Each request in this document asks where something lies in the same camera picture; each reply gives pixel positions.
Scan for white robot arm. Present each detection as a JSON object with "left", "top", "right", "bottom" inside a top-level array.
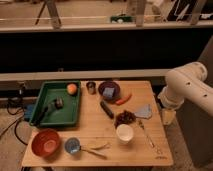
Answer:
[{"left": 157, "top": 62, "right": 213, "bottom": 125}]

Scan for dark green cucumber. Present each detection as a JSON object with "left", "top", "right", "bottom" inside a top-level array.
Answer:
[{"left": 100, "top": 101, "right": 114, "bottom": 119}]

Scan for red bowl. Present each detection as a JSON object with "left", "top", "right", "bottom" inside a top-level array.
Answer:
[{"left": 31, "top": 128, "right": 61, "bottom": 158}]

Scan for blue power box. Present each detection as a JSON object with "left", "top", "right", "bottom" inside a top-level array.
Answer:
[{"left": 24, "top": 104, "right": 35, "bottom": 121}]

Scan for small metal cup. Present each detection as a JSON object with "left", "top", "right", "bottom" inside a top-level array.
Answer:
[{"left": 86, "top": 81, "right": 96, "bottom": 95}]

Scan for blue sponge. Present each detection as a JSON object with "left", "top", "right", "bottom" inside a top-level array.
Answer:
[{"left": 103, "top": 87, "right": 115, "bottom": 98}]

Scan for green plastic tray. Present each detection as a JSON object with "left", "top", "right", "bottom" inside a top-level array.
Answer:
[{"left": 30, "top": 80, "right": 81, "bottom": 127}]

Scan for silver fork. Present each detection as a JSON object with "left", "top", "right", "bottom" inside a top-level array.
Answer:
[{"left": 138, "top": 120, "right": 155, "bottom": 148}]

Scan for white cup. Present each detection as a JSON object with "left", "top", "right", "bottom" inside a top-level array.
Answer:
[{"left": 116, "top": 124, "right": 134, "bottom": 144}]

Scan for black cables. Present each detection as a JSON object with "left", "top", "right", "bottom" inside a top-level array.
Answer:
[{"left": 0, "top": 96, "right": 29, "bottom": 147}]

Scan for green object on ledge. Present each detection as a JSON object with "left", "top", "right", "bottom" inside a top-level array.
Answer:
[{"left": 110, "top": 15, "right": 132, "bottom": 23}]

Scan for orange apple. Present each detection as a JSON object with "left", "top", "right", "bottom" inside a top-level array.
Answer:
[{"left": 67, "top": 83, "right": 78, "bottom": 95}]

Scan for purple bowl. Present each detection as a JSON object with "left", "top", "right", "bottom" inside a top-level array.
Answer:
[{"left": 98, "top": 81, "right": 120, "bottom": 102}]

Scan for dark grape bunch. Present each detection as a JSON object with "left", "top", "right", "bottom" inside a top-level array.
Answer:
[{"left": 114, "top": 110, "right": 136, "bottom": 127}]

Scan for blue measuring cup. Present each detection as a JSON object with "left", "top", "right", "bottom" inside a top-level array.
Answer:
[{"left": 64, "top": 137, "right": 108, "bottom": 159}]

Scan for black dish brush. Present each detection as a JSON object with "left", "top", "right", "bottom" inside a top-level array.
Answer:
[{"left": 34, "top": 98, "right": 63, "bottom": 126}]

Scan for orange carrot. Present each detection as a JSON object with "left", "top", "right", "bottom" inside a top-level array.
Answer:
[{"left": 115, "top": 93, "right": 132, "bottom": 105}]

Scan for grey cloth piece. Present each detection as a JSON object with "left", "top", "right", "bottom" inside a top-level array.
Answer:
[{"left": 135, "top": 104, "right": 152, "bottom": 119}]

